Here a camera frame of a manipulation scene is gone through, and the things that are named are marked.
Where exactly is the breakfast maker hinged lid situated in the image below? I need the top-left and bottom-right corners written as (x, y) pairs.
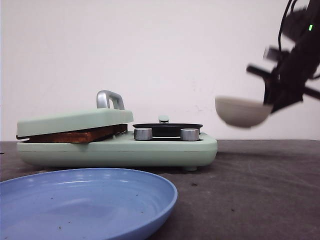
top-left (16, 90), bottom-right (134, 140)

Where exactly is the right silver control knob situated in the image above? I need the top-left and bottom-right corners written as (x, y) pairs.
top-left (180, 128), bottom-right (200, 142)

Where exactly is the black round frying pan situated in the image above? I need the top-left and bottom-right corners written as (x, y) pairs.
top-left (132, 121), bottom-right (203, 137)

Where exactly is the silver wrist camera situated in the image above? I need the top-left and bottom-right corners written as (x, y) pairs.
top-left (263, 46), bottom-right (279, 62)

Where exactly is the beige ceramic bowl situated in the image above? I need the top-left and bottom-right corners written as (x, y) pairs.
top-left (215, 96), bottom-right (273, 128)

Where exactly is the left silver control knob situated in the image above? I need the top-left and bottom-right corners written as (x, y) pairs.
top-left (133, 127), bottom-right (153, 141)

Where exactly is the blue plastic plate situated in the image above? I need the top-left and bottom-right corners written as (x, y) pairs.
top-left (0, 168), bottom-right (178, 240)

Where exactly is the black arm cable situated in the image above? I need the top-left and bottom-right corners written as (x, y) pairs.
top-left (277, 0), bottom-right (301, 52)

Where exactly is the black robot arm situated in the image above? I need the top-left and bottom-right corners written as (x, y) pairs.
top-left (246, 0), bottom-right (320, 113)

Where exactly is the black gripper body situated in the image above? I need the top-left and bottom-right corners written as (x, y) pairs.
top-left (246, 50), bottom-right (320, 100)

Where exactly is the silver control knob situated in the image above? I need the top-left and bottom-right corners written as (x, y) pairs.
top-left (180, 128), bottom-right (200, 142)
top-left (133, 127), bottom-right (153, 141)

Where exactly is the mint green breakfast maker base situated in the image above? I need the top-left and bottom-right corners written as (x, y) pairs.
top-left (16, 131), bottom-right (218, 171)

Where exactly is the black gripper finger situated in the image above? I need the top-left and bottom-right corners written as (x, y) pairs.
top-left (263, 78), bottom-right (275, 105)
top-left (271, 84), bottom-right (304, 114)

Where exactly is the white bread slice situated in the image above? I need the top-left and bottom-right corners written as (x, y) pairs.
top-left (28, 124), bottom-right (128, 144)

